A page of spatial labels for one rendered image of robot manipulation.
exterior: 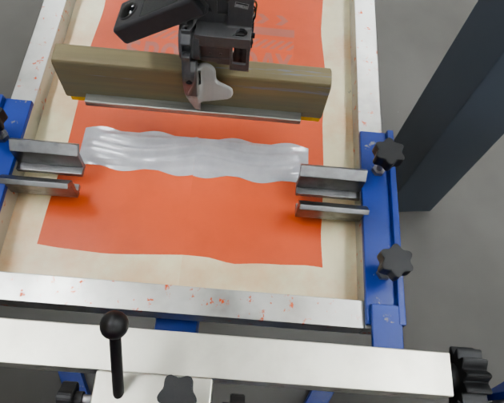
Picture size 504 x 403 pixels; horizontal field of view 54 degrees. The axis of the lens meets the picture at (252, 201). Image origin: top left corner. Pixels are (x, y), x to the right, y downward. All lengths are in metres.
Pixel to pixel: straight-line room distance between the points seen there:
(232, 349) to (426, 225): 1.41
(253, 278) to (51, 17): 0.56
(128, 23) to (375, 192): 0.41
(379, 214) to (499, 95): 0.71
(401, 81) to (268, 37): 1.36
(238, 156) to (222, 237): 0.14
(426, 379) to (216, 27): 0.47
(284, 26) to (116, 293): 0.57
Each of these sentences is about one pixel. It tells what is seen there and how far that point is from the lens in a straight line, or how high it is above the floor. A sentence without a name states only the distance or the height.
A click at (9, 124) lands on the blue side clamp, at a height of 1.00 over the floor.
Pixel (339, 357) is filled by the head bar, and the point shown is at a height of 1.04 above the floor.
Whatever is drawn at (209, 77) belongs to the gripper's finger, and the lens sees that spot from 0.63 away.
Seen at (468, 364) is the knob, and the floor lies 1.05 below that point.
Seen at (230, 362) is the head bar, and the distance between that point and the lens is 0.60.
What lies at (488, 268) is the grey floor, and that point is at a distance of 1.97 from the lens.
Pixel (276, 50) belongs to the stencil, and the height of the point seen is 0.96.
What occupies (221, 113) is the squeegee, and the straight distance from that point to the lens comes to 0.69.
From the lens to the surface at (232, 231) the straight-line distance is 0.74.
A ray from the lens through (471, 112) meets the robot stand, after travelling 1.41.
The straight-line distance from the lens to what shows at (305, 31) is 0.97.
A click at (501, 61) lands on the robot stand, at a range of 1.26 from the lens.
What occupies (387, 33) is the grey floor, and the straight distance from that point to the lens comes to 2.42.
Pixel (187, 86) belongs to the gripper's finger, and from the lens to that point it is 0.62.
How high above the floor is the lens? 1.64
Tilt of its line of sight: 64 degrees down
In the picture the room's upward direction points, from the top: 9 degrees clockwise
